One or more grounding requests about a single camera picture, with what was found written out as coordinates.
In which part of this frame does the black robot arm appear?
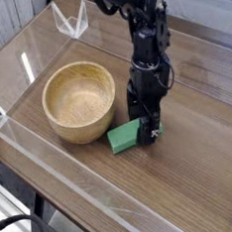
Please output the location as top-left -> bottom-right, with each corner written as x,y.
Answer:
94,0 -> 175,146

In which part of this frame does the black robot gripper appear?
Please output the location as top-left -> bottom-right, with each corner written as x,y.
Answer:
127,54 -> 172,146

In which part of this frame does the green rectangular block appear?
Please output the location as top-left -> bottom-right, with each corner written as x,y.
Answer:
104,115 -> 167,156

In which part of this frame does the black table leg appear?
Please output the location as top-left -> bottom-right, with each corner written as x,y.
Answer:
34,193 -> 45,218

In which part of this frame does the light brown wooden bowl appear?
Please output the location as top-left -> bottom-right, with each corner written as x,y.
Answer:
42,60 -> 116,144

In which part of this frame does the clear acrylic tray wall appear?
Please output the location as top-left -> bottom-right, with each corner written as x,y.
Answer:
0,106 -> 184,232

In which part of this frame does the clear acrylic corner bracket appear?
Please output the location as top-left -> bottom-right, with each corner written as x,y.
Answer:
51,0 -> 88,39

